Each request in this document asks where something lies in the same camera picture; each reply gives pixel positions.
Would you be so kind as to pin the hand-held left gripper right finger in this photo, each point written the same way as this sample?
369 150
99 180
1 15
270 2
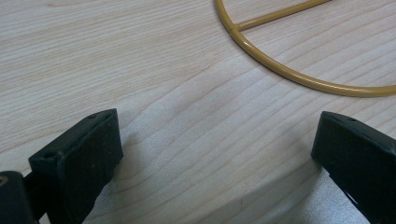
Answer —
358 155

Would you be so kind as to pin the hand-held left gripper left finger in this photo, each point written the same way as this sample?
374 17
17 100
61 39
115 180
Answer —
81 161

